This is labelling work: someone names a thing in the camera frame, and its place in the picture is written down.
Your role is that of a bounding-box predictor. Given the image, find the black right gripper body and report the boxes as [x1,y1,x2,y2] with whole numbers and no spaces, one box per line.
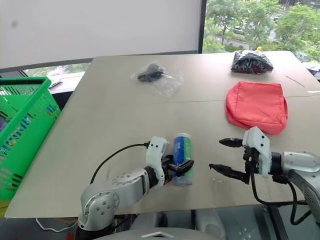
[242,147,261,185]

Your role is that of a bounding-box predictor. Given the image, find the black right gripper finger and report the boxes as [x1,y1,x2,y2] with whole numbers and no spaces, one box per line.
[218,137,244,149]
[208,163,251,186]

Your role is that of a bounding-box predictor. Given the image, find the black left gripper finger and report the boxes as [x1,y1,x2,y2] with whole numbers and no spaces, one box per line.
[167,159,196,173]

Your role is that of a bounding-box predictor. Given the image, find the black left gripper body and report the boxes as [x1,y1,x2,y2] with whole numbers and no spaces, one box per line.
[161,154,176,186]

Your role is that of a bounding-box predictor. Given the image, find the blue green plastic bottle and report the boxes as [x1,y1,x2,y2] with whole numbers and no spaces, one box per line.
[172,132,195,187]

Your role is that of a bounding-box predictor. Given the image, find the black items in plastic bag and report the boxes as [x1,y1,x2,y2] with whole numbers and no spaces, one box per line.
[230,49,274,75]

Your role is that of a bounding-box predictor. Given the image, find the green plastic basket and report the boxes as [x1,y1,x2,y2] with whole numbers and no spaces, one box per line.
[0,76,62,202]

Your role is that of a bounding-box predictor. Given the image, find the red fabric pouch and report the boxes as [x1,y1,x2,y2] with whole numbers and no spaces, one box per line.
[225,80,289,136]

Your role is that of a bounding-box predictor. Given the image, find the grey rounded robot torso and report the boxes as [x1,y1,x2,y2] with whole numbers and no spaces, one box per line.
[94,225,226,240]

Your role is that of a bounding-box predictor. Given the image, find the thin grey stick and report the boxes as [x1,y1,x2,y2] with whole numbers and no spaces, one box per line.
[285,75,306,88]

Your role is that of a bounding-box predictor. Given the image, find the clear bag with black part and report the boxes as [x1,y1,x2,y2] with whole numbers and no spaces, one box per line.
[130,63,185,97]

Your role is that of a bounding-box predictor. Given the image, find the dark object at table edge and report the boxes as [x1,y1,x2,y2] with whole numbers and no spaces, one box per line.
[305,61,320,79]

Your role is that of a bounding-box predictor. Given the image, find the white window blind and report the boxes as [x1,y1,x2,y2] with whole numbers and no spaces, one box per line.
[0,0,204,70]

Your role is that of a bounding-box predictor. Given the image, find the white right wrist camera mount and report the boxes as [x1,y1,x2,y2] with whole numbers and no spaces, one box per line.
[242,126,273,179]

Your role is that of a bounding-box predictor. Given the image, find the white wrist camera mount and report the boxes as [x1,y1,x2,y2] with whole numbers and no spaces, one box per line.
[242,126,273,179]
[145,136,170,187]

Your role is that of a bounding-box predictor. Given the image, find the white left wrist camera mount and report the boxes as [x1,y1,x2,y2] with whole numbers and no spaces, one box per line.
[145,136,170,187]

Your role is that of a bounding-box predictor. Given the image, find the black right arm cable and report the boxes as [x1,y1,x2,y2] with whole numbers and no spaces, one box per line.
[249,171,313,226]

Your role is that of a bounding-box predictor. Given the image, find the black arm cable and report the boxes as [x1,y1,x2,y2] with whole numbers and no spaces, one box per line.
[249,171,313,226]
[90,142,151,185]

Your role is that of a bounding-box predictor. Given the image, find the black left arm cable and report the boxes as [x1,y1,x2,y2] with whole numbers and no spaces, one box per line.
[90,142,151,185]

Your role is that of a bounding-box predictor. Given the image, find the black window frame post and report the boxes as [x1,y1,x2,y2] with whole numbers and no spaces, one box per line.
[197,0,209,54]

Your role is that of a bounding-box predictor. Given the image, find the thin white cable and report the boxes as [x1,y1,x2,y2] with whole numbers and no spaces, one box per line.
[35,216,79,233]

